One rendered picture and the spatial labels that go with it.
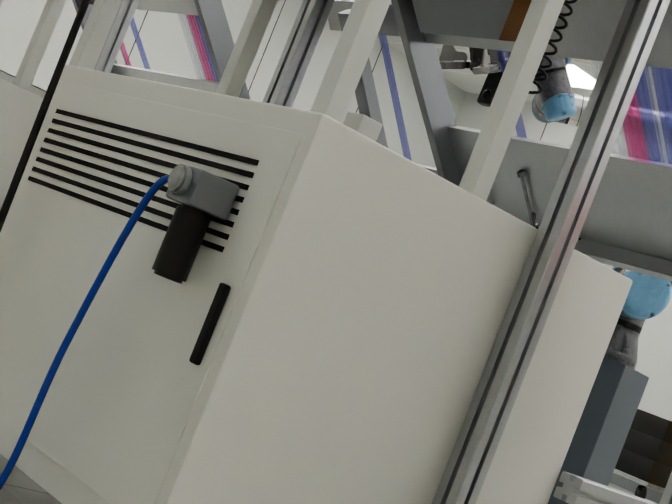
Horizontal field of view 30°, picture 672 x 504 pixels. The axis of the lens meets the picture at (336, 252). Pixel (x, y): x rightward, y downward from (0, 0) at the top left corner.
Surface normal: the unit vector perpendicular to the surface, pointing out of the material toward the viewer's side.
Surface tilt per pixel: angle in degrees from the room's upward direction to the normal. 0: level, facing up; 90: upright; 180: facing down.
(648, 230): 138
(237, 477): 90
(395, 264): 90
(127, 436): 90
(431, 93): 90
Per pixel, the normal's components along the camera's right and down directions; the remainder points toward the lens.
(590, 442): -0.51, -0.25
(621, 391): 0.78, 0.28
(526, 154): -0.75, 0.47
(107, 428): -0.71, -0.32
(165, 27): 0.61, 0.20
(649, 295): -0.10, 0.05
